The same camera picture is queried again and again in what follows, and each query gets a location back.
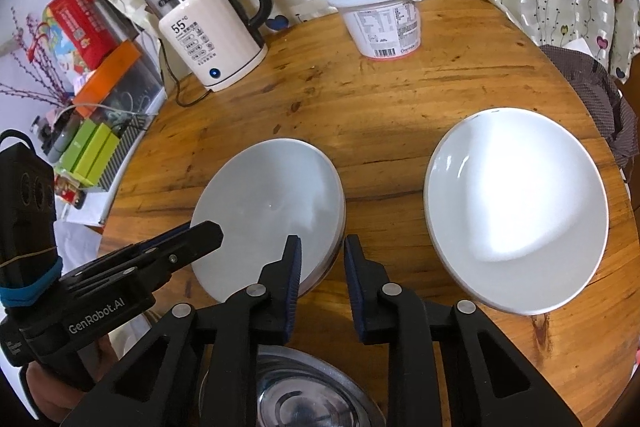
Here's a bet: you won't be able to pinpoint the green boxes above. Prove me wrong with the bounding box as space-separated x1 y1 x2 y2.
54 119 119 187

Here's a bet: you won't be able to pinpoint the person's left hand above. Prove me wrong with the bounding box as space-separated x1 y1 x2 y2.
26 336 118 423

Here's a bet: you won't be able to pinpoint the red snack package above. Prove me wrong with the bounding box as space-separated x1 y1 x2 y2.
43 0 118 75

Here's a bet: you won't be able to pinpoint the purple flower branches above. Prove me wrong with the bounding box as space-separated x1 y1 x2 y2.
1 8 70 107

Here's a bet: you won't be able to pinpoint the white plastic lidded tub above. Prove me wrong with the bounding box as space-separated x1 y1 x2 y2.
326 0 422 61

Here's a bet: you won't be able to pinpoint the stainless steel bowl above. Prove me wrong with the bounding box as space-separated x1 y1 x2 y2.
199 345 388 427

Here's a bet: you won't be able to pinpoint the cream electric kettle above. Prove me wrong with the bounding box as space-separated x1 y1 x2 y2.
144 0 272 92

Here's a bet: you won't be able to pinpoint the black kettle power cord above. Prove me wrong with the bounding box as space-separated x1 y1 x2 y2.
158 41 214 108

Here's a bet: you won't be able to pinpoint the brown dotted cloth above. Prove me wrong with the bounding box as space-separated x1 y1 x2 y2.
540 46 639 169

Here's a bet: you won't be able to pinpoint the orange box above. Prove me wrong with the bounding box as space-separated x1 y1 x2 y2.
73 40 141 118

